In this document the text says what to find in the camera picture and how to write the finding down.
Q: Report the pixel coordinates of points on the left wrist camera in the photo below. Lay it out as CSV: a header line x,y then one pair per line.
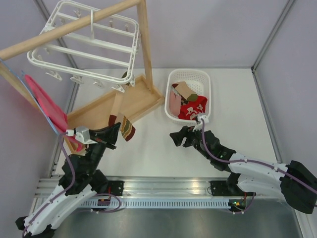
x,y
80,134

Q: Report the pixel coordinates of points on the brown argyle sock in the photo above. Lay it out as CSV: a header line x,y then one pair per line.
x,y
184,102

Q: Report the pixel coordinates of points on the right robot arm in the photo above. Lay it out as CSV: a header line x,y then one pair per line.
x,y
293,182

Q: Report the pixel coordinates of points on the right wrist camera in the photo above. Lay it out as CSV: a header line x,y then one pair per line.
x,y
200,120

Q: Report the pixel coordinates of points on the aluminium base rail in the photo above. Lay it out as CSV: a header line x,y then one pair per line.
x,y
181,187

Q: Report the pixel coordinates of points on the pink cloth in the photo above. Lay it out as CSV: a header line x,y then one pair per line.
x,y
56,116

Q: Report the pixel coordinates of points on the white perforated plastic basket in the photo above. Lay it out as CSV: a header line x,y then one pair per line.
x,y
198,81

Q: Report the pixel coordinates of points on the red sock white print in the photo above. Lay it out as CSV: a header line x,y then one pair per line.
x,y
189,112

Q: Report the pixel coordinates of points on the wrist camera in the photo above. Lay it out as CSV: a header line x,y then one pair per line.
x,y
200,120
80,134

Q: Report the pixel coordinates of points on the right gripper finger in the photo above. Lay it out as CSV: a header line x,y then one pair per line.
x,y
186,129
178,137

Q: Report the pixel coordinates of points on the pink sock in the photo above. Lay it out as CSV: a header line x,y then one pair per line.
x,y
174,103

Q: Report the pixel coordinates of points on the plain red sock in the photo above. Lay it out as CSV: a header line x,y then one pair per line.
x,y
201,103

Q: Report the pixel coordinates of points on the wooden drying rack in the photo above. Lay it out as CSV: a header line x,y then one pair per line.
x,y
135,95

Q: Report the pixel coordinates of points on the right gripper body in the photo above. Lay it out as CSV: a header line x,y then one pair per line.
x,y
192,140

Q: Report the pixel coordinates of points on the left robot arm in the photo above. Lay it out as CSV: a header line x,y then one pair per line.
x,y
81,180

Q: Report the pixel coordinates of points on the white clip sock hanger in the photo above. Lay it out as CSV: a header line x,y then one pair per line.
x,y
103,51

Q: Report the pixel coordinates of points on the white slotted cable duct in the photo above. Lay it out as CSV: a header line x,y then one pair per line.
x,y
157,204

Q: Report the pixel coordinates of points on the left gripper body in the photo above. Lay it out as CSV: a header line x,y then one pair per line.
x,y
92,132

